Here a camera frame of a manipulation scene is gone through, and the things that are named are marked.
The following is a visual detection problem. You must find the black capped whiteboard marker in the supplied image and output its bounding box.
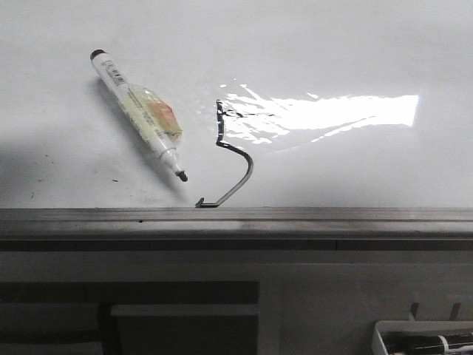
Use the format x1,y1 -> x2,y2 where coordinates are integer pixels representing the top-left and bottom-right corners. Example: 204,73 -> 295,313
384,332 -> 472,354

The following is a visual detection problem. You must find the white marker tray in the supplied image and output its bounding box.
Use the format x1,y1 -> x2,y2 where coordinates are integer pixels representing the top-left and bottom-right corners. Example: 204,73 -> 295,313
372,320 -> 472,354

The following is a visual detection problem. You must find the white whiteboard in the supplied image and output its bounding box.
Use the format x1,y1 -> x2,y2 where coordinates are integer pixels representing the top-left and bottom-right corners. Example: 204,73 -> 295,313
1,1 -> 472,250

